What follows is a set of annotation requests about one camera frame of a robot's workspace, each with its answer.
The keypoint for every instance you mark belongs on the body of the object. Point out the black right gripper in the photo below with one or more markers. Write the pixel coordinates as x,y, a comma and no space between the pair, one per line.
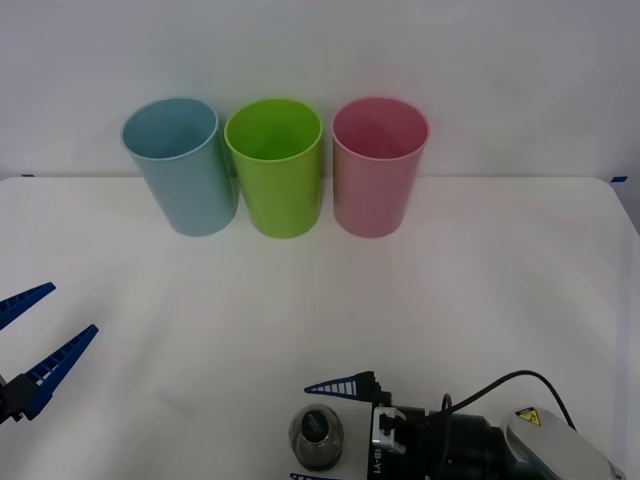
395,467

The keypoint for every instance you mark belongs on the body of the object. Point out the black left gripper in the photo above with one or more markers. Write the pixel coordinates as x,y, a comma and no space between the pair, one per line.
4,402

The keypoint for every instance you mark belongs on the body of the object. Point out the pale blue plastic bin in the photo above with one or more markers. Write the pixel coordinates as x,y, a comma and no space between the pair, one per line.
187,195

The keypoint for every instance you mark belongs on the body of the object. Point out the pink plastic bin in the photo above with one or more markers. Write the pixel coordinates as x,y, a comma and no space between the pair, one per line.
372,200

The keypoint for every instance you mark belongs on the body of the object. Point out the green plastic bin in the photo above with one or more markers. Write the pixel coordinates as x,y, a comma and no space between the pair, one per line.
280,200

